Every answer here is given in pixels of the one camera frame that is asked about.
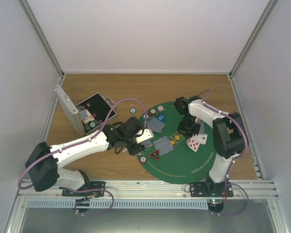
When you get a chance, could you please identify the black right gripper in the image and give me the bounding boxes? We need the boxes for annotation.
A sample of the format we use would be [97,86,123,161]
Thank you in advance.
[178,115,200,140]

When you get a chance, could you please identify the red 100 chip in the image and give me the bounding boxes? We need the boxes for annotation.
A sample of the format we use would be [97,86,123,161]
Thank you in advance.
[139,156,147,164]
[148,108,157,117]

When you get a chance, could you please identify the blue playing card deck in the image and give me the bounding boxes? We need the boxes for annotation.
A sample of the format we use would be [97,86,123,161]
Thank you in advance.
[142,141,153,148]

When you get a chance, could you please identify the face-up red hearts card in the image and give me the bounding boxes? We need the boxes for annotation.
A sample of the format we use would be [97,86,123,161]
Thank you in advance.
[186,137,200,152]

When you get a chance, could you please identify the black red triangular all-in button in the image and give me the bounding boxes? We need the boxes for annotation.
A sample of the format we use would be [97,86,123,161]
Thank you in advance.
[149,150,160,161]

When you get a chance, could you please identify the blue small blind button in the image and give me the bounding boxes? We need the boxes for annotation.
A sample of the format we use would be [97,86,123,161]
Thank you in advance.
[157,114,166,122]

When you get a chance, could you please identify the blue orange 10 chip stack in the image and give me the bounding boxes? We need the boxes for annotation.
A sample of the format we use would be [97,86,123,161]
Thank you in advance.
[157,105,165,112]

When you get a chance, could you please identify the blue 50 chips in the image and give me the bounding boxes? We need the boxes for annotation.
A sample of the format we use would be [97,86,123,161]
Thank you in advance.
[142,114,149,120]

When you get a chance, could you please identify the blue green 50 chip stack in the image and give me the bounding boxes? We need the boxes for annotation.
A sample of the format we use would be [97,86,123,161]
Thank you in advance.
[130,108,136,114]

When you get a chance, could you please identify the face-up black clubs card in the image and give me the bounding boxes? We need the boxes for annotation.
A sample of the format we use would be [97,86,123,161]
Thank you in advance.
[194,133,208,145]

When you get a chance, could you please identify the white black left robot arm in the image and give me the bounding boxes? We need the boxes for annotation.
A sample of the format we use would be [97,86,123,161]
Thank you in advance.
[25,117,153,196]

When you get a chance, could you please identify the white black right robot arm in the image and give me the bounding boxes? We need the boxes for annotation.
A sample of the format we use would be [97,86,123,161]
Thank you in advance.
[174,96,249,197]

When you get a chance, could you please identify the round green poker mat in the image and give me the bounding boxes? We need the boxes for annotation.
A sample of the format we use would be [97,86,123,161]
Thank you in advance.
[136,102,216,184]

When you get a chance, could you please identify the chip stack inside case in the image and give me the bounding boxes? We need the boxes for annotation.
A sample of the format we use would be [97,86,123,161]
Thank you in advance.
[88,120,98,129]

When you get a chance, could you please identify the silver aluminium poker case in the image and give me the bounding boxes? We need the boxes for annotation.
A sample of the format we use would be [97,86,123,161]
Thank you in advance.
[54,85,117,136]

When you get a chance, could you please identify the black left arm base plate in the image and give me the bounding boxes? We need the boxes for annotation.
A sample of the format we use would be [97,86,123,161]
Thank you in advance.
[62,181,106,198]

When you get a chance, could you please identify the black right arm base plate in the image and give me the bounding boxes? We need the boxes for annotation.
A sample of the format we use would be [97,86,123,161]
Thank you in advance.
[189,181,234,198]

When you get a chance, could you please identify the grey slotted cable duct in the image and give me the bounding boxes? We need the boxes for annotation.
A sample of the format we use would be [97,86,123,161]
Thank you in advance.
[27,199,208,210]

